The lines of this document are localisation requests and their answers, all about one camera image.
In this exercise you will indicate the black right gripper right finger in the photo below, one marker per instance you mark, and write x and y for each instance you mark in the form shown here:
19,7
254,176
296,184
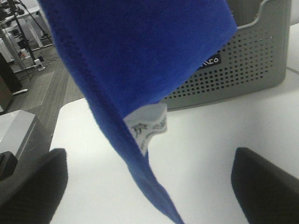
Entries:
266,193

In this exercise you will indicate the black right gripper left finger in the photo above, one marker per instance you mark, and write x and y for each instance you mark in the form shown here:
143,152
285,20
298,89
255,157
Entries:
33,193

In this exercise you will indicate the blue microfibre towel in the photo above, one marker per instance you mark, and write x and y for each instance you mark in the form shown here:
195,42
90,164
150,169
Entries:
125,54

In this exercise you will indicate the white cabinet box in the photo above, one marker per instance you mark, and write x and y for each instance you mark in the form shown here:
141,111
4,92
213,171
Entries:
15,129

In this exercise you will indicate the grey perforated plastic basket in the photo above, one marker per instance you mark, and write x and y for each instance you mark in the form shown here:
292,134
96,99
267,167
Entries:
254,59

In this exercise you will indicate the black tripod stand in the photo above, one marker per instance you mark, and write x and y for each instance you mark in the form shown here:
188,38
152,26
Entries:
37,63

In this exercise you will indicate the white desk with metal legs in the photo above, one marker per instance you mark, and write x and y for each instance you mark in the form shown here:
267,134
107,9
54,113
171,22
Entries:
10,34

